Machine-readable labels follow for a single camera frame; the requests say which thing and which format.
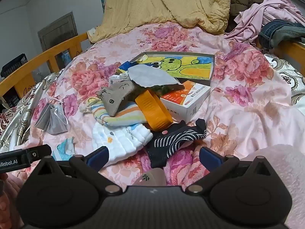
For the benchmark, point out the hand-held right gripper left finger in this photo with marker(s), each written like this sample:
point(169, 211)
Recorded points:
point(98, 158)

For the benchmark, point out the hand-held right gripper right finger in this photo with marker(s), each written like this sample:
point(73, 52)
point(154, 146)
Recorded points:
point(211, 158)

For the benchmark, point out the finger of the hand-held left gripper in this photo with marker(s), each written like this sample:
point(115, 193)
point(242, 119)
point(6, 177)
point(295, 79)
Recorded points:
point(39, 151)

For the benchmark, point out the white quilted cloth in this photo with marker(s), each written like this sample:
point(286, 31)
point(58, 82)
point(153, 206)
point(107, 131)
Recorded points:
point(119, 140)

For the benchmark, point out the grey mesh face mask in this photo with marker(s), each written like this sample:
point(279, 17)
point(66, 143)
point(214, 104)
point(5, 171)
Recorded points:
point(51, 119)

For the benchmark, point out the black white striped sock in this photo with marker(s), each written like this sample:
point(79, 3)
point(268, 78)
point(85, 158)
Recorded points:
point(176, 139)

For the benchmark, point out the cartoon-print shallow box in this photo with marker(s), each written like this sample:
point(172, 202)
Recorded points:
point(200, 60)

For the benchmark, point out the person's left hand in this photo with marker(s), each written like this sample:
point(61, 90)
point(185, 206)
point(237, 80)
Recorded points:
point(6, 210)

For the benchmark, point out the blue and white packet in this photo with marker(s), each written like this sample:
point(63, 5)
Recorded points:
point(63, 149)

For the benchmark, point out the beige printed sock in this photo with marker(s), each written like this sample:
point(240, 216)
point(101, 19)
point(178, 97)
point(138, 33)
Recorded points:
point(114, 97)
point(152, 176)

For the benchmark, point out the white box with orange label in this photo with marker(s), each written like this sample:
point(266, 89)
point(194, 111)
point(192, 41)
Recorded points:
point(188, 100)

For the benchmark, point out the pink floral bedsheet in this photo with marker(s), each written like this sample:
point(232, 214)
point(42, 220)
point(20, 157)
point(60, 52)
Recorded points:
point(238, 95)

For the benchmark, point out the dark green cloth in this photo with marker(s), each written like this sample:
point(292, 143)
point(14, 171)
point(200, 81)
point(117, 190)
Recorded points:
point(162, 89)

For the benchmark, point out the black plastic crate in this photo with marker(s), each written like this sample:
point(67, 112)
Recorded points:
point(14, 65)

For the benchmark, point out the pale blue printed bag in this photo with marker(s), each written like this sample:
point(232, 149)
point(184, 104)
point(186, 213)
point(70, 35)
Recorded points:
point(64, 57)

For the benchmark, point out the pale grey fabric piece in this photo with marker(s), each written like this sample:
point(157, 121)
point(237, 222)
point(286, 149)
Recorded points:
point(152, 76)

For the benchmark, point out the cream tape strip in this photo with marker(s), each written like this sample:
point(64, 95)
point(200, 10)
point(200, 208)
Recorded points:
point(144, 57)

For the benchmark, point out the blue jeans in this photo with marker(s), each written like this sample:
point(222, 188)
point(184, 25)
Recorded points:
point(278, 33)

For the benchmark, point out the pink garment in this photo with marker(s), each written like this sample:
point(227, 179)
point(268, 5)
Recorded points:
point(257, 16)

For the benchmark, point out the yellow dotted blanket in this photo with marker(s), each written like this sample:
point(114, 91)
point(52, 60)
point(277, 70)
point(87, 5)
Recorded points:
point(162, 2)

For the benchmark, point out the wooden bed rail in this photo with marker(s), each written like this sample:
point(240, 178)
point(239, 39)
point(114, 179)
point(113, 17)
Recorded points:
point(54, 50)
point(288, 50)

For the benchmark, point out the grey wall door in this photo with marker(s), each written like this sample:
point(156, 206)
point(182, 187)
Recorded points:
point(59, 31)

